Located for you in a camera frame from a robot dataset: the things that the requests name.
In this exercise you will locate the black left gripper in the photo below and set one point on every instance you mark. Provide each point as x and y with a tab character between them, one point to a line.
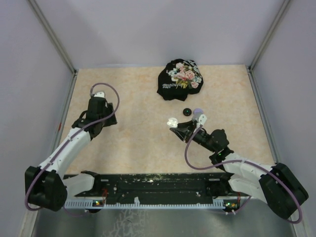
111	120

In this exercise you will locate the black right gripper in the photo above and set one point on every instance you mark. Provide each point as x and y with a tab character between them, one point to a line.
182	134

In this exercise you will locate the white earbud charging case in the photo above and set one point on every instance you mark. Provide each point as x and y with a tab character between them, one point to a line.
172	122

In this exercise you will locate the black earbud charging case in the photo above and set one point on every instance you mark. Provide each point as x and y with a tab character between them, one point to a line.
187	112

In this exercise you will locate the purple earbud charging case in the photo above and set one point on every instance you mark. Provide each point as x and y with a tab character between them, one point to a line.
197	110

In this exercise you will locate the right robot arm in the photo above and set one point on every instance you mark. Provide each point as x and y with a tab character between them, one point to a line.
275	185

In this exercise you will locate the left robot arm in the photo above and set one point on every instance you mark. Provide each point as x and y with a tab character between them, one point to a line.
45	185

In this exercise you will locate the black floral folded shirt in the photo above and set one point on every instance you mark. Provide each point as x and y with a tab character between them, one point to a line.
179	79

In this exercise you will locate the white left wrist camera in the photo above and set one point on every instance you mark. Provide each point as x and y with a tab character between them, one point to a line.
100	94

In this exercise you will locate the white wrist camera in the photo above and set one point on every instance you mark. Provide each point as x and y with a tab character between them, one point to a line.
100	94
199	119

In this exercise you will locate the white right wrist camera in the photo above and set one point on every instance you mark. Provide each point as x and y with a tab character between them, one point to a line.
199	119

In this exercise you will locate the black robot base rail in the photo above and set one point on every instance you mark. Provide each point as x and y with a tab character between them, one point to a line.
173	188

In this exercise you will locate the right aluminium frame post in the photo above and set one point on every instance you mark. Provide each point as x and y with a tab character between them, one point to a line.
270	33

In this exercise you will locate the aluminium frame post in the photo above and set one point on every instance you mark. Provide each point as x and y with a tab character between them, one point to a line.
270	33
51	35

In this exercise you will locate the left aluminium frame post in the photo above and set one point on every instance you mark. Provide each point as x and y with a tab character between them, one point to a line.
51	35

